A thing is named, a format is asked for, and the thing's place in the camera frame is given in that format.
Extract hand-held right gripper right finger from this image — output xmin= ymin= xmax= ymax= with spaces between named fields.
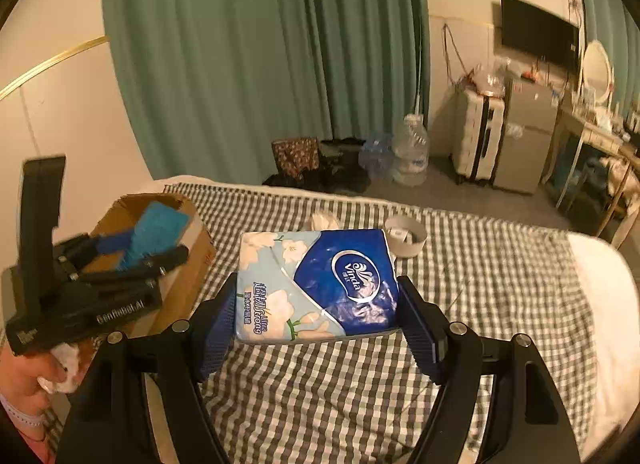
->
xmin=395 ymin=275 xmax=583 ymax=464

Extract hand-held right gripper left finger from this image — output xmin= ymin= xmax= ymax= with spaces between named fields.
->
xmin=55 ymin=277 xmax=241 ymax=464

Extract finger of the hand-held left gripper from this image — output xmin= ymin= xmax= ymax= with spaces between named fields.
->
xmin=75 ymin=244 xmax=190 ymax=291
xmin=54 ymin=225 xmax=145 ymax=266

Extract brown cardboard box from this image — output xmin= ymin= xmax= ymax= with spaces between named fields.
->
xmin=87 ymin=193 xmax=217 ymax=340

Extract blue blister pack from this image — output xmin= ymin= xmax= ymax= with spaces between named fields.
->
xmin=117 ymin=201 xmax=195 ymax=272

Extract white round container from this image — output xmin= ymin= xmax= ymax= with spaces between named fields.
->
xmin=384 ymin=214 xmax=427 ymax=259

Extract blue floral tissue pack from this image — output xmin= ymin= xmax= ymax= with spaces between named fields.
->
xmin=235 ymin=228 xmax=401 ymax=345

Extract white tissue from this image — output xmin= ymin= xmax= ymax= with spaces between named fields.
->
xmin=310 ymin=211 xmax=341 ymax=231

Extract person's left forearm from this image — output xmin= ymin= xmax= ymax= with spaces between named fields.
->
xmin=0 ymin=394 xmax=56 ymax=464

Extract person's left hand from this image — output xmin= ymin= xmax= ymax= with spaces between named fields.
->
xmin=0 ymin=341 xmax=68 ymax=415

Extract patterned bag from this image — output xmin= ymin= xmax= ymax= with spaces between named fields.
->
xmin=271 ymin=137 xmax=321 ymax=177

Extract clear water bottle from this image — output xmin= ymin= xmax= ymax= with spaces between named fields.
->
xmin=392 ymin=114 xmax=431 ymax=186

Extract crushed blue water bottle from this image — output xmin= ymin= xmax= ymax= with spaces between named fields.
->
xmin=359 ymin=128 xmax=398 ymax=181

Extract dark clothes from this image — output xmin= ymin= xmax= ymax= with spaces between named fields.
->
xmin=262 ymin=137 xmax=371 ymax=192

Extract white bed sheet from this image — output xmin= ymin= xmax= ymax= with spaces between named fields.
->
xmin=565 ymin=231 xmax=640 ymax=445

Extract white suitcase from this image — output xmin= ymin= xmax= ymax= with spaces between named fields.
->
xmin=451 ymin=87 xmax=506 ymax=185

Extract green curtain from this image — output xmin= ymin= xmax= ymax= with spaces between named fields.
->
xmin=102 ymin=0 xmax=431 ymax=187
xmin=570 ymin=0 xmax=640 ymax=110

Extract grey mini fridge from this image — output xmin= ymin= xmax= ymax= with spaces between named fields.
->
xmin=492 ymin=75 xmax=558 ymax=195

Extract wooden desk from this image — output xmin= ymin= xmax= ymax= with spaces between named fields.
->
xmin=542 ymin=104 xmax=640 ymax=250

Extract white oval mirror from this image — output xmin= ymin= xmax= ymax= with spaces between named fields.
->
xmin=580 ymin=40 xmax=613 ymax=105

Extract black television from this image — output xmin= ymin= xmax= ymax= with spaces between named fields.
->
xmin=500 ymin=0 xmax=581 ymax=76

